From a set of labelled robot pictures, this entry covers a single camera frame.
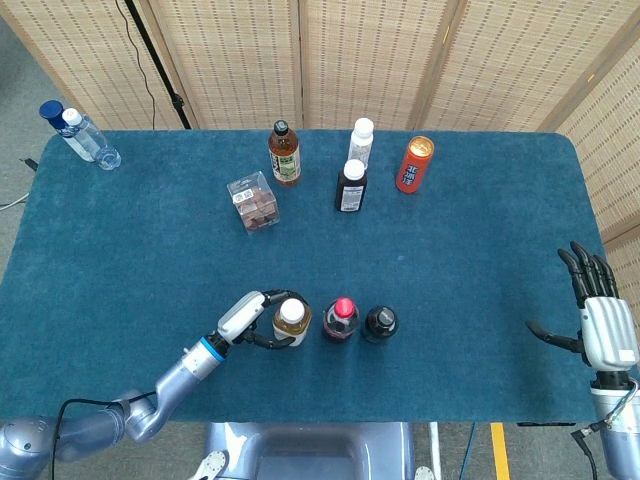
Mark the orange drink can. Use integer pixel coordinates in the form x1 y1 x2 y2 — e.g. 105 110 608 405
395 135 436 195

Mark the tea bottle white cap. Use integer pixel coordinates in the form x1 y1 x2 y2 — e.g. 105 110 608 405
272 297 313 349

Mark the clear box of chocolates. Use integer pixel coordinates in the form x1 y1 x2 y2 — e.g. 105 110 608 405
226 170 281 237

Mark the blue floor cable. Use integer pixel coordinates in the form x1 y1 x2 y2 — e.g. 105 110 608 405
462 422 478 480

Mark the blue table cloth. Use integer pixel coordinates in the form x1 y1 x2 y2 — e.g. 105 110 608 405
0 129 632 425

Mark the water bottle with blue cap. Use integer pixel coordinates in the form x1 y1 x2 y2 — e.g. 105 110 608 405
38 99 96 163

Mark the dark square bottle white cap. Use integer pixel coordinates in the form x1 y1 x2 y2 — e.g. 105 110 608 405
334 158 369 214

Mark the dark kvass bottle black cap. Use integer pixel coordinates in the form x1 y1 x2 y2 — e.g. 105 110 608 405
360 304 400 345

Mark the clear water bottle white cap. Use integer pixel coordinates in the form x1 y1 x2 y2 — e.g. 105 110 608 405
61 107 123 172

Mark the silver-blue robot torso base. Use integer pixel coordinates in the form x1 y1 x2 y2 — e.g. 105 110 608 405
192 422 436 480

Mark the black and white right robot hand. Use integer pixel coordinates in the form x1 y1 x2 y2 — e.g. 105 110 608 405
525 240 640 372

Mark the yellow floor tape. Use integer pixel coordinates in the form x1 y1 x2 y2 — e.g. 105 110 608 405
490 422 512 480

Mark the thin black hanging cable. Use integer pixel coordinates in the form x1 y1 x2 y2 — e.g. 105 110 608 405
114 0 157 131

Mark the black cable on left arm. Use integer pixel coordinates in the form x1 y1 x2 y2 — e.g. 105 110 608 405
49 391 157 480

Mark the red cap dark bottle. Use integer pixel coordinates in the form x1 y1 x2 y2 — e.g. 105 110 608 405
321 296 361 345

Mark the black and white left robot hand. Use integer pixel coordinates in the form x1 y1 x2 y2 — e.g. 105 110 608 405
216 288 312 351

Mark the brown tea bottle green label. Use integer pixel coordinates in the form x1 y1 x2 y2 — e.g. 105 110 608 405
267 119 303 188

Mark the black tripod pole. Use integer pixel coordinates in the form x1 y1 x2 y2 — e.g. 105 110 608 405
123 0 193 131

